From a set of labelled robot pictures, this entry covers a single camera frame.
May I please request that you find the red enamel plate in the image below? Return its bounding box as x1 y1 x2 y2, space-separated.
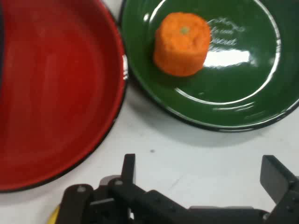
0 0 128 193

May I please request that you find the yellow banana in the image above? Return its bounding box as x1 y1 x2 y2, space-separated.
47 204 61 224

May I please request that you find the orange carrot stump toy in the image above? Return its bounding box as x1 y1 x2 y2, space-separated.
153 12 212 77

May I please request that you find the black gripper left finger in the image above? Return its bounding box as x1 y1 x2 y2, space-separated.
57 153 190 224

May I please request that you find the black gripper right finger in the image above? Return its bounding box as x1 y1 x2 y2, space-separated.
259 154 299 224

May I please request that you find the green enamel plate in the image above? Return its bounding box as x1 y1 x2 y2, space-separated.
118 0 299 133

